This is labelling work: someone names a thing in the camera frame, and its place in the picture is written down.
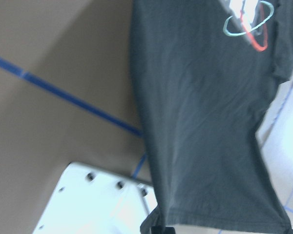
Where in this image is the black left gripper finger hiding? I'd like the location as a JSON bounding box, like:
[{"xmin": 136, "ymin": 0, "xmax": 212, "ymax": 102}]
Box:
[{"xmin": 151, "ymin": 226, "xmax": 175, "ymax": 234}]

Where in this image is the black graphic t-shirt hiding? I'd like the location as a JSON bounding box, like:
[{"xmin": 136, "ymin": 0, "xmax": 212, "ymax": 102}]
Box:
[{"xmin": 130, "ymin": 0, "xmax": 293, "ymax": 234}]

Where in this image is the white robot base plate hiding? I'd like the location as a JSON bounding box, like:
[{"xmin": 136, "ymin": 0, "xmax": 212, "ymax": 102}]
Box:
[{"xmin": 33, "ymin": 162, "xmax": 157, "ymax": 234}]

